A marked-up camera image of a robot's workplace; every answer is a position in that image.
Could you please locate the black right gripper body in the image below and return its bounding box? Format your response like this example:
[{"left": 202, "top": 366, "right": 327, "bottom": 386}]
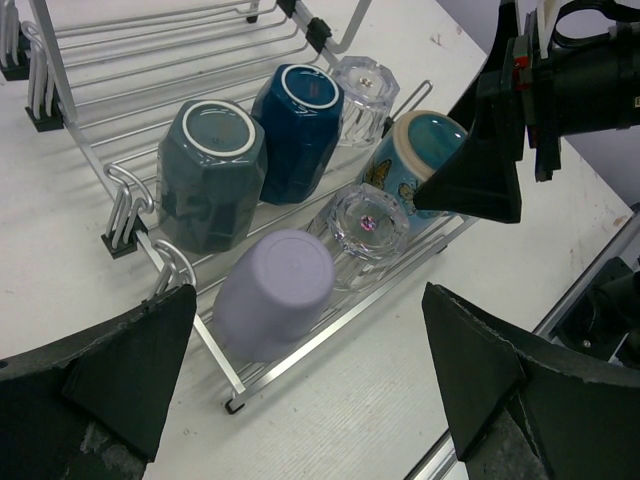
[{"left": 504, "top": 1, "right": 639, "bottom": 181}]

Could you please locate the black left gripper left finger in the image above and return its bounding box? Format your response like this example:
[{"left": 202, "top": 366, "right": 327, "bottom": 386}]
[{"left": 1, "top": 284, "right": 196, "bottom": 479}]

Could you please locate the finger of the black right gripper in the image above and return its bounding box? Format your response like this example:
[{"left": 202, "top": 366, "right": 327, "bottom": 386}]
[{"left": 413, "top": 1, "right": 522, "bottom": 223}]

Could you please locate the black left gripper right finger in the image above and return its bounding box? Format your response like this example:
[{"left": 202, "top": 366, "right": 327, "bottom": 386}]
[{"left": 422, "top": 283, "right": 639, "bottom": 479}]

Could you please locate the blue butterfly ceramic mug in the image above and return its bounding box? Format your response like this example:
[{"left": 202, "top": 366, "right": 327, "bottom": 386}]
[{"left": 358, "top": 110, "right": 467, "bottom": 225}]

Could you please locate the clear faceted glass front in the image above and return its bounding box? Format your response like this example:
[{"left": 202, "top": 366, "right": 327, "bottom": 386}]
[{"left": 306, "top": 183, "right": 409, "bottom": 292}]

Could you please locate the clear faceted glass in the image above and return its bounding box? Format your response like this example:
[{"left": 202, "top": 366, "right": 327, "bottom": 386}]
[
  {"left": 331, "top": 56, "right": 400, "bottom": 148},
  {"left": 306, "top": 183, "right": 409, "bottom": 292}
]

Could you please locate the dark blue faceted mug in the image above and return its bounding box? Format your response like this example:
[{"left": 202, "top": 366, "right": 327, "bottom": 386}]
[{"left": 251, "top": 64, "right": 344, "bottom": 205}]

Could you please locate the lilac plastic cup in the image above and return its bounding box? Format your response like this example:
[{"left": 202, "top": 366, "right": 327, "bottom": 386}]
[{"left": 211, "top": 229, "right": 335, "bottom": 363}]

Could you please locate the grey faceted ceramic mug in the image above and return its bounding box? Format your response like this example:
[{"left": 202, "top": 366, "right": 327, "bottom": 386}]
[{"left": 156, "top": 100, "right": 267, "bottom": 255}]

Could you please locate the silver wire dish rack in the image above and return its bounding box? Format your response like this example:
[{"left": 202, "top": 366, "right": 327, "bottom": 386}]
[{"left": 1, "top": 1, "right": 472, "bottom": 413}]

